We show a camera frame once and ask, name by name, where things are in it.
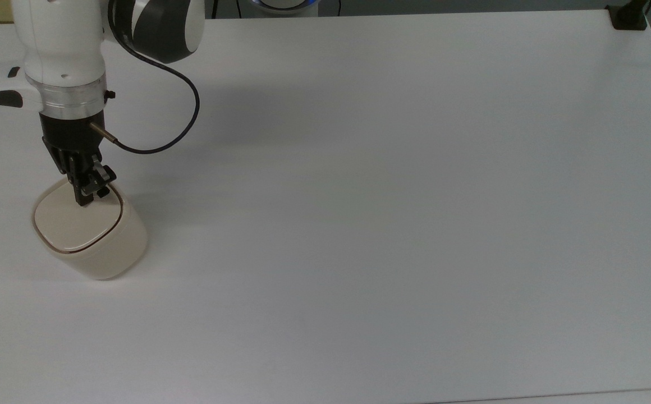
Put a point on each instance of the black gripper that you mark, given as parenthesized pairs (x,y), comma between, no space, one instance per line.
(70,134)

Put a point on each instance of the cream trash bin lid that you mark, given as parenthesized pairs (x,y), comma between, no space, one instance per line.
(73,224)

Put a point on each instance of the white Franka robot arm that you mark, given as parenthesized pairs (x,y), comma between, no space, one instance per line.
(62,45)

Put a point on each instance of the cream plastic trash bin body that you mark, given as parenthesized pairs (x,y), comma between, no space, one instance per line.
(127,247)

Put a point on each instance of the black table clamp mount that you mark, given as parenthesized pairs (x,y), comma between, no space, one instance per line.
(628,18)

